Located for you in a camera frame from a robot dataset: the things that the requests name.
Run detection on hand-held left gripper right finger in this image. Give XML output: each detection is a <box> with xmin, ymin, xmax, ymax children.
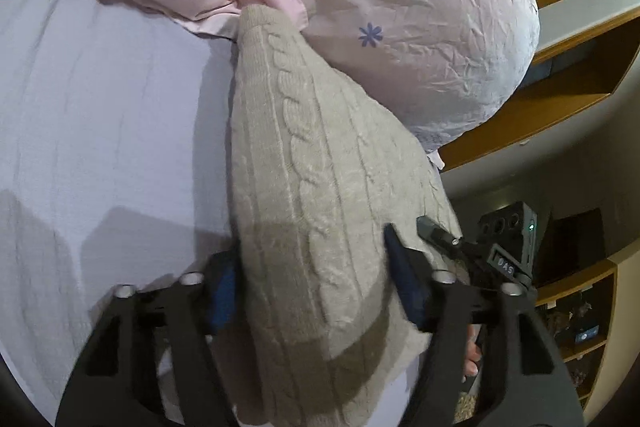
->
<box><xmin>384</xmin><ymin>226</ymin><xmax>586</xmax><ymax>427</ymax></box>

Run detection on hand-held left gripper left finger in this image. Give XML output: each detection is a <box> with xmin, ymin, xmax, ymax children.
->
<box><xmin>55</xmin><ymin>251</ymin><xmax>240</xmax><ymax>427</ymax></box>

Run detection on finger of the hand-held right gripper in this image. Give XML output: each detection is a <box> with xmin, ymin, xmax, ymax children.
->
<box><xmin>416</xmin><ymin>216</ymin><xmax>464</xmax><ymax>254</ymax></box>

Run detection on beige cable-knit sweater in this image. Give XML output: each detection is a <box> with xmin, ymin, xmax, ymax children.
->
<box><xmin>227</xmin><ymin>4</ymin><xmax>471</xmax><ymax>427</ymax></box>

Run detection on person's right hand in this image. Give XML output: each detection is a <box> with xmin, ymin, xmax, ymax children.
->
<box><xmin>463</xmin><ymin>324</ymin><xmax>484</xmax><ymax>379</ymax></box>

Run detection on black panel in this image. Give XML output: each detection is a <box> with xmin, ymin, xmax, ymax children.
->
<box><xmin>539</xmin><ymin>207</ymin><xmax>605</xmax><ymax>285</ymax></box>

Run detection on wooden bookcase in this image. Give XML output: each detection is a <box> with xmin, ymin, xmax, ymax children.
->
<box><xmin>534</xmin><ymin>257</ymin><xmax>619</xmax><ymax>414</ymax></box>

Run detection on pink floral duvet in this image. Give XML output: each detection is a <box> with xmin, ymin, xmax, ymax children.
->
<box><xmin>120</xmin><ymin>0</ymin><xmax>542</xmax><ymax>168</ymax></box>

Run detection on white bed sheet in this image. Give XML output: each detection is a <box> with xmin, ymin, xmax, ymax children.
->
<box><xmin>0</xmin><ymin>0</ymin><xmax>431</xmax><ymax>427</ymax></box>

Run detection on wooden wall shelf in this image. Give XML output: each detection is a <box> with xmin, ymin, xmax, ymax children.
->
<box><xmin>440</xmin><ymin>0</ymin><xmax>640</xmax><ymax>171</ymax></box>

